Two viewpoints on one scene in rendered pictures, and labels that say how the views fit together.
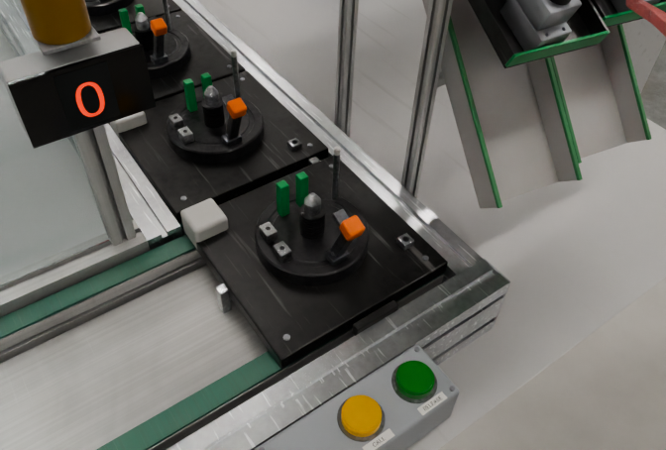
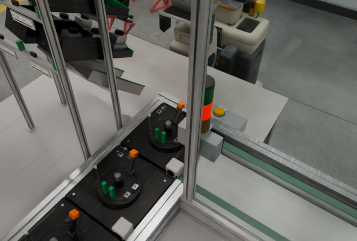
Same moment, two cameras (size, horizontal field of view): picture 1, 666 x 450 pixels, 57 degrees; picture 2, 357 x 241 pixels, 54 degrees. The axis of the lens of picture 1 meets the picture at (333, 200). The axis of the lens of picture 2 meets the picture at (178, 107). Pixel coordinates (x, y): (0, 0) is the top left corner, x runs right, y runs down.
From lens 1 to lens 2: 1.12 m
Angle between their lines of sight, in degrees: 70
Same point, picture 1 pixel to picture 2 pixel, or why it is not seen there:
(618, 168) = (75, 83)
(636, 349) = (154, 79)
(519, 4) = (117, 44)
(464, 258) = (155, 101)
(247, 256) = (183, 150)
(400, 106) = (45, 153)
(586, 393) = (173, 88)
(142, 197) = (166, 201)
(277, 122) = (105, 167)
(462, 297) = (171, 99)
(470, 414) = not seen: hidden behind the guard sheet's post
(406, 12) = not seen: outside the picture
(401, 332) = not seen: hidden behind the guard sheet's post
